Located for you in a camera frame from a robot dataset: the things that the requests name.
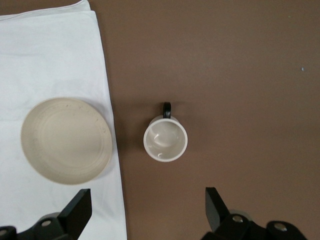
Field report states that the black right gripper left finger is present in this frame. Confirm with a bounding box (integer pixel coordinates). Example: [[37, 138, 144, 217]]
[[17, 188, 92, 240]]

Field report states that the white mug black handle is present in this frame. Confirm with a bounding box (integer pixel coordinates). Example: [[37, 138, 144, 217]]
[[143, 101, 189, 163]]

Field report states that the beige gray plate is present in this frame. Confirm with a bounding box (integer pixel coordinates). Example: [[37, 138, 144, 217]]
[[20, 97, 113, 186]]

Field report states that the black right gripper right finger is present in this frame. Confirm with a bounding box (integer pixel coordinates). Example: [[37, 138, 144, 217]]
[[202, 186, 253, 240]]

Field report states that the white cloth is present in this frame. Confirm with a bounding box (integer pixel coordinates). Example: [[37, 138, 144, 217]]
[[0, 0, 127, 240]]

